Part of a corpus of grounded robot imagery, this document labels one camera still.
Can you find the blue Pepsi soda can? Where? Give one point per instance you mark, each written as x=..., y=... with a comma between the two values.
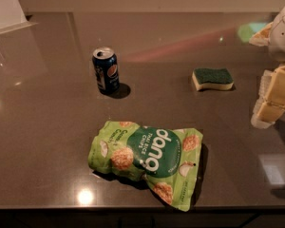
x=105, y=64

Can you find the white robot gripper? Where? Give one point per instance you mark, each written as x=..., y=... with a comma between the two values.
x=283, y=37

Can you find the green and yellow sponge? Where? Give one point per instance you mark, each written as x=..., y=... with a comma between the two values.
x=212, y=78

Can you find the green Dang chips bag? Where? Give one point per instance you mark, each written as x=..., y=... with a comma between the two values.
x=167, y=160

